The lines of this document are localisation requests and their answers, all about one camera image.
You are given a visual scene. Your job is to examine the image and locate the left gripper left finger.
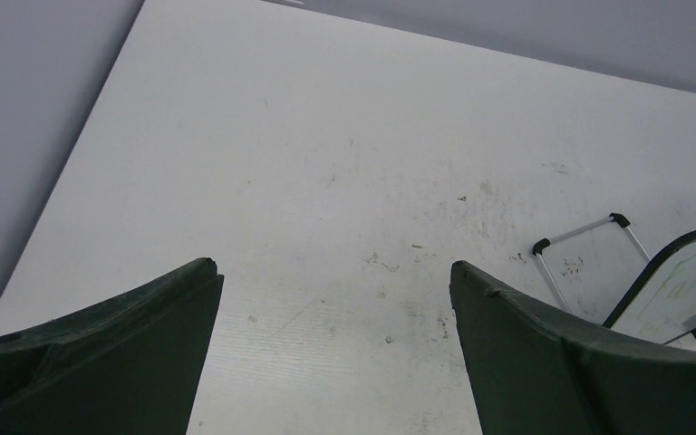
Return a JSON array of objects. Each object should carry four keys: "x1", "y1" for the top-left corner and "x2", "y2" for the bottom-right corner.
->
[{"x1": 0, "y1": 257, "x2": 223, "y2": 434}]

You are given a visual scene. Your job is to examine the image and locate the black framed small whiteboard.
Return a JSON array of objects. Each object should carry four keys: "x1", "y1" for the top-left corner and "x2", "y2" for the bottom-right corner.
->
[{"x1": 531, "y1": 213, "x2": 696, "y2": 345}]

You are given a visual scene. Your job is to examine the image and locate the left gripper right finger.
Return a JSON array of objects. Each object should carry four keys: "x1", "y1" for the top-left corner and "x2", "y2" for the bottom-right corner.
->
[{"x1": 449, "y1": 261, "x2": 696, "y2": 434}]

